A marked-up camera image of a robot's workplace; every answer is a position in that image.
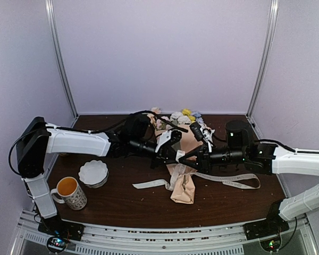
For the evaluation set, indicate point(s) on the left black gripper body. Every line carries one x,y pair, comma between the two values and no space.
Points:
160,157

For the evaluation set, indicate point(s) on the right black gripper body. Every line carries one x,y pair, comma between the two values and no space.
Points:
206,162

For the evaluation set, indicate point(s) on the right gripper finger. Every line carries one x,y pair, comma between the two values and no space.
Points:
190,163
193,155

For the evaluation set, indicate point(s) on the white printed ribbon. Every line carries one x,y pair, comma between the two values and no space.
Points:
202,178

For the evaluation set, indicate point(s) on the pink and green wrapping paper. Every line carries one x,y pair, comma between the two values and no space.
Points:
181,184

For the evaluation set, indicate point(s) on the blue flower stem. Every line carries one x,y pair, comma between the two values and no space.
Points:
198,117

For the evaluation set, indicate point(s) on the yellow flower stem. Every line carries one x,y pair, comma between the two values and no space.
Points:
187,112

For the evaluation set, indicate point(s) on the peach blossom stem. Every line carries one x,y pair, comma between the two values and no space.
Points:
155,110

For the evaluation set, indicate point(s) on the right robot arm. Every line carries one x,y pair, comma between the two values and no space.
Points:
263,156

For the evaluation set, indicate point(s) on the white scalloped bowl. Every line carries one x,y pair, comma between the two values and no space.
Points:
94,174

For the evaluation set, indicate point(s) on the patterned mug with orange inside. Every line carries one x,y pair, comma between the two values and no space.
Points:
69,192

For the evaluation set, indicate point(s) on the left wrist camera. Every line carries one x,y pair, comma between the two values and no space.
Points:
168,138

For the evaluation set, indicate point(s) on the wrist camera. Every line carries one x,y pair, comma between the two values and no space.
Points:
168,138
204,134

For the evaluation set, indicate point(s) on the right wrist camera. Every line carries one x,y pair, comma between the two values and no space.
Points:
204,134

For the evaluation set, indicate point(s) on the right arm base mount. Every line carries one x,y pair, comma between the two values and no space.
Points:
268,232

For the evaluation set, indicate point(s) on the right aluminium frame post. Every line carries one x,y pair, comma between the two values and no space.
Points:
269,37

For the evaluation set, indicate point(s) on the aluminium frame post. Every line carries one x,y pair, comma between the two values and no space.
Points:
49,5
269,37

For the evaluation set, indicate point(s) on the aluminium front rail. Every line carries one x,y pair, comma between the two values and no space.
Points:
222,239

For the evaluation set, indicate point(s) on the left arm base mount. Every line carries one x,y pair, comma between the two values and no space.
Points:
60,240

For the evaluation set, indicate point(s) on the left aluminium frame post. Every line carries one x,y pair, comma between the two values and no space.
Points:
49,5

